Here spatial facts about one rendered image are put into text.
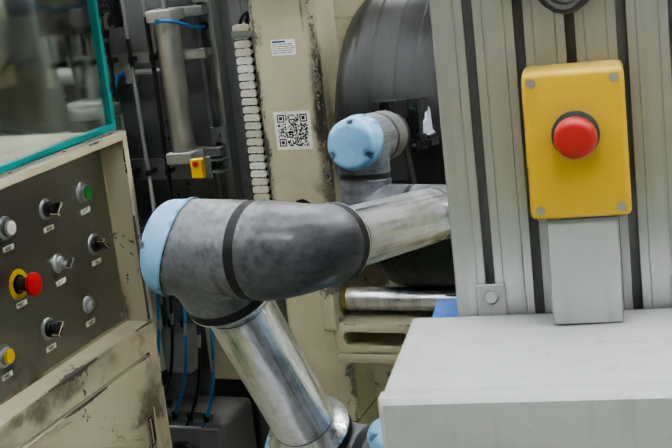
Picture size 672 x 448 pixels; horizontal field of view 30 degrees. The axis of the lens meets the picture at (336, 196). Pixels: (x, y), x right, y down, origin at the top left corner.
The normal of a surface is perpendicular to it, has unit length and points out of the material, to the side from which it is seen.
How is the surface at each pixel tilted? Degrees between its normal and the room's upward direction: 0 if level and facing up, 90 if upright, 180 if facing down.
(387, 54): 53
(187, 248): 74
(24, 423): 90
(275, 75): 90
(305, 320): 90
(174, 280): 114
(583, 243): 90
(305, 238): 66
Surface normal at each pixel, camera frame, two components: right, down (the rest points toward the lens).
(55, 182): 0.93, -0.02
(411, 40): -0.33, -0.47
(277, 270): 0.11, 0.33
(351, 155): -0.36, 0.13
